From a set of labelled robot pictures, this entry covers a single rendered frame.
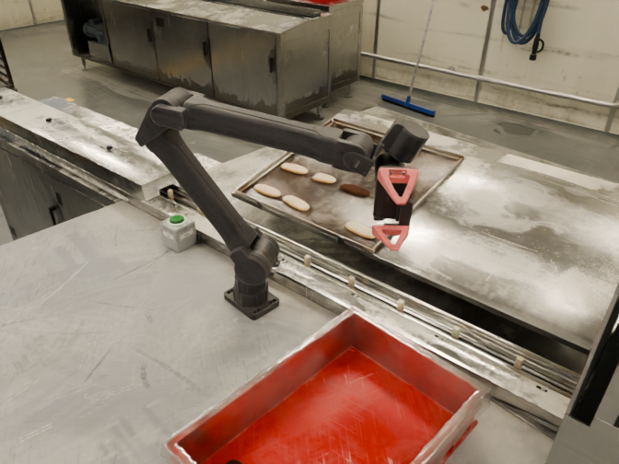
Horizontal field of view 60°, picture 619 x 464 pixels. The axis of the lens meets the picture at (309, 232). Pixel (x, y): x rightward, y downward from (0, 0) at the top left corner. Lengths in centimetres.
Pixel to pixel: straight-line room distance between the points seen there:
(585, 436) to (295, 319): 65
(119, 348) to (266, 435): 40
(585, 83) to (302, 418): 412
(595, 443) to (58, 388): 97
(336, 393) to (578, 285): 61
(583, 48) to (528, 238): 344
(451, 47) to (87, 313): 431
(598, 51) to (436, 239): 351
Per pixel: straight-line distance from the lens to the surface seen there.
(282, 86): 412
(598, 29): 475
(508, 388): 114
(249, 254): 118
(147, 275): 145
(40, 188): 239
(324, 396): 111
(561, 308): 130
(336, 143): 100
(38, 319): 141
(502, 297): 130
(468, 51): 510
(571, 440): 96
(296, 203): 154
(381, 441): 105
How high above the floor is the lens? 167
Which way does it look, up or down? 33 degrees down
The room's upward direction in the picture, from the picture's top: straight up
